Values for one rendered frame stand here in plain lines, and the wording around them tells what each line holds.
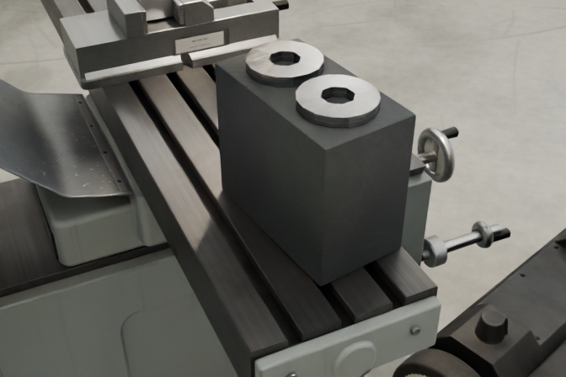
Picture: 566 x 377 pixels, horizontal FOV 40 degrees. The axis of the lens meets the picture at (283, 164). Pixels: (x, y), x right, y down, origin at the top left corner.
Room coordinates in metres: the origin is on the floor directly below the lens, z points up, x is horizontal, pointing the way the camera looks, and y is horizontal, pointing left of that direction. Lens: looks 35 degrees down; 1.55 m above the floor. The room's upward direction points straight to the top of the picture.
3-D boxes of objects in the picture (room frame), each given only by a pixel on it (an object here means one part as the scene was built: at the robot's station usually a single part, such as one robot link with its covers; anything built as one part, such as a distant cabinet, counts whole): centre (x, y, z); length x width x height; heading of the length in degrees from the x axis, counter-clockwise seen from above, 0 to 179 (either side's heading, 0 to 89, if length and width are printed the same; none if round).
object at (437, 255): (1.19, -0.37, 0.52); 0.22 x 0.06 x 0.06; 115
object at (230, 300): (1.12, 0.18, 0.90); 1.24 x 0.23 x 0.08; 25
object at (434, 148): (1.31, -0.28, 0.64); 0.16 x 0.12 x 0.12; 115
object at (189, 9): (1.21, 0.16, 1.03); 0.12 x 0.06 x 0.04; 25
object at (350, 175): (0.75, -0.03, 1.04); 0.22 x 0.12 x 0.20; 34
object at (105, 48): (1.20, 0.19, 0.99); 0.35 x 0.15 x 0.11; 115
